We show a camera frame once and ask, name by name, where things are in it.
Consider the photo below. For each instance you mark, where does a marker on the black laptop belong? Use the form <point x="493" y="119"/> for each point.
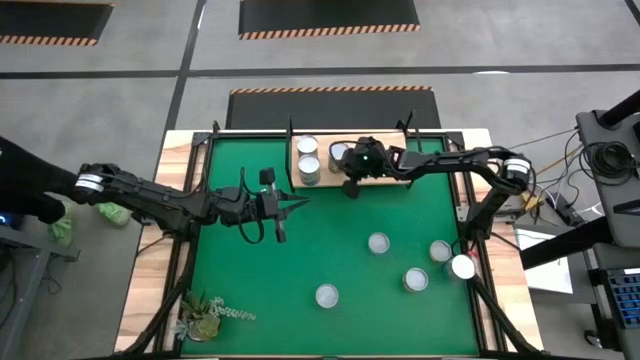
<point x="10" y="222"/>

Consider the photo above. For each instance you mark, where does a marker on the black power adapter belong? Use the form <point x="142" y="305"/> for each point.
<point x="562" y="207"/>

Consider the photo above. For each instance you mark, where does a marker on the potted succulent plant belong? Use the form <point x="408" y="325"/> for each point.
<point x="202" y="325"/>

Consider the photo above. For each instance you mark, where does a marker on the Saucy O's meatballs can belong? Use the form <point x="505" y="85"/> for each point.
<point x="327" y="296"/>

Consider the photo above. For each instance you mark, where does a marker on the white paper sheet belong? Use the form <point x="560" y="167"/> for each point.
<point x="545" y="275"/>

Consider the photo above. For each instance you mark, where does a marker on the person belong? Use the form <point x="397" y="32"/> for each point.
<point x="30" y="180"/>

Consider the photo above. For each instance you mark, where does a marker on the cherries can teal label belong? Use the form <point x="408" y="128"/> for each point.
<point x="462" y="267"/>

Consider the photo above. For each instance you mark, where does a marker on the wooden shelf black legs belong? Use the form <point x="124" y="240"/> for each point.
<point x="385" y="181"/>

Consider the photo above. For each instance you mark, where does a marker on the black pole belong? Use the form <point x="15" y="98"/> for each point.
<point x="620" y="110"/>

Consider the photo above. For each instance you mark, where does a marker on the tall can orange label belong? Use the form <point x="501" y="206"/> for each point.
<point x="309" y="167"/>

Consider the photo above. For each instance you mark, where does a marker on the black aluminium rig frame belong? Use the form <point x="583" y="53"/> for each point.
<point x="202" y="138"/>

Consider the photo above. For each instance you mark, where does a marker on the grey rolling cart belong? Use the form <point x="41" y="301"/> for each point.
<point x="602" y="257"/>

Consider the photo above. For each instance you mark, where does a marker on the blue key keyboard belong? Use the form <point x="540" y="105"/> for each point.
<point x="627" y="300"/>

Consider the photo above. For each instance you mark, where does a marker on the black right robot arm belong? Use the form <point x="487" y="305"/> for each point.
<point x="450" y="159"/>

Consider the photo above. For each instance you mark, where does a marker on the grey equipment stand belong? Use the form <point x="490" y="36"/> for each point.
<point x="592" y="127"/>

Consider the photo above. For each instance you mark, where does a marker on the green label tin can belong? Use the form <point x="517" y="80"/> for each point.
<point x="415" y="279"/>

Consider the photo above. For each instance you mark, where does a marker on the black diagonal beam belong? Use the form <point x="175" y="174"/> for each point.
<point x="565" y="245"/>

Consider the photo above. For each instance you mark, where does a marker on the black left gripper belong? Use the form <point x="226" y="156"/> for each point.
<point x="262" y="207"/>

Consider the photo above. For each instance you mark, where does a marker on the yellow green label can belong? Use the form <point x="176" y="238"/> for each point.
<point x="337" y="154"/>

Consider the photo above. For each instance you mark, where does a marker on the green table mat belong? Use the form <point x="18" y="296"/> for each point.
<point x="280" y="320"/>

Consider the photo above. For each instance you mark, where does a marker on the short blue salmon can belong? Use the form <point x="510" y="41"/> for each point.
<point x="378" y="243"/>

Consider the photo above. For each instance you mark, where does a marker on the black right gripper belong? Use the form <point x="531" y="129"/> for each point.
<point x="370" y="160"/>

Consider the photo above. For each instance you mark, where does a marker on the short yellow green can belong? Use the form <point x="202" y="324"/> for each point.
<point x="440" y="251"/>

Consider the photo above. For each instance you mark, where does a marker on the black mat orange striped edge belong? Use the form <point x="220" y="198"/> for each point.
<point x="50" y="20"/>
<point x="330" y="110"/>
<point x="325" y="15"/>

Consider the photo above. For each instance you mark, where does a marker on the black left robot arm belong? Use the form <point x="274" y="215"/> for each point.
<point x="150" y="200"/>

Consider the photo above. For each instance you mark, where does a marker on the silver lid tin can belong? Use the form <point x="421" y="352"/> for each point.
<point x="307" y="145"/>

